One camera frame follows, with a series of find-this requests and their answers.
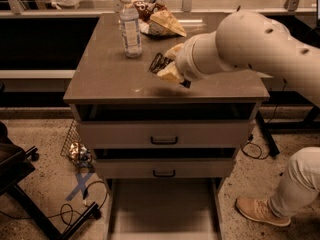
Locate wire mesh basket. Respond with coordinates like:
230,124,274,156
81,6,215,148
60,120,81,156

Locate grey drawer cabinet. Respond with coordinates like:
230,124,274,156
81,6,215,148
62,11,270,240

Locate top drawer with handle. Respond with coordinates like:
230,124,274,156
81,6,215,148
77,121,254,149

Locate crumpled shiny wrapper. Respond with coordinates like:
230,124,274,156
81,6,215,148
68,141,92,168

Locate black floor cable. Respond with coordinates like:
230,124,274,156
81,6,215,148
0,179,110,227

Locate yellow chip bag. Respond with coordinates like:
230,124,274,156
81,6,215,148
148,10,186,37

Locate black metal table leg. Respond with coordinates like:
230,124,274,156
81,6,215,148
256,112,280,157

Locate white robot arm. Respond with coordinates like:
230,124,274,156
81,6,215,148
157,10,320,106

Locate tan shoe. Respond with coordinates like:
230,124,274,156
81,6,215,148
235,197,291,227

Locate person leg light trousers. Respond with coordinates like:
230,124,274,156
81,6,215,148
268,147,320,217

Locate drawer with handle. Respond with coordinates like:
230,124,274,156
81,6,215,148
93,158,234,179
77,121,254,149

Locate dark rxbar chocolate wrapper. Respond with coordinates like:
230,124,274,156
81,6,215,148
149,53,172,74

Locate clear plastic water bottle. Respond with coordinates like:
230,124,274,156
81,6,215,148
119,0,142,58

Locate middle drawer with handle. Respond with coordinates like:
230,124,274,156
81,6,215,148
93,158,234,179

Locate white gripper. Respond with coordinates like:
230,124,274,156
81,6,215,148
157,35,205,88

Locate brown snack bag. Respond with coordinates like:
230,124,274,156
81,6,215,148
133,0,166,22

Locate black chair base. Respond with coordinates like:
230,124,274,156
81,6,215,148
0,121,102,240

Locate open bottom drawer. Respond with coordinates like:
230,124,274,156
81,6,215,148
104,178,224,240

